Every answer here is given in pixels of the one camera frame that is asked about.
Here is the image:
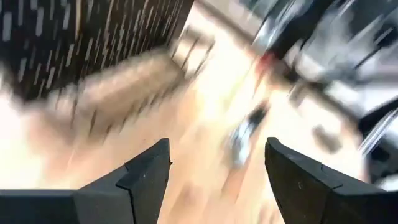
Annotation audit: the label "black metal pegboard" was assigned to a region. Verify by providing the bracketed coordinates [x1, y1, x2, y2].
[0, 0, 195, 100]

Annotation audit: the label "silver pliers with black handles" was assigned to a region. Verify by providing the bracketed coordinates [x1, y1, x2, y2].
[225, 99, 271, 170]

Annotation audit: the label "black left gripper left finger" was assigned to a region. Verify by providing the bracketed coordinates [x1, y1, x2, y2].
[0, 138, 172, 224]

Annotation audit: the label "black wire basket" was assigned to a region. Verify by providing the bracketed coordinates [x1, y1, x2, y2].
[62, 27, 218, 141]

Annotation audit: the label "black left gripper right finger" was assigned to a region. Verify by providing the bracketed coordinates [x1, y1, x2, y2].
[264, 136, 398, 224]

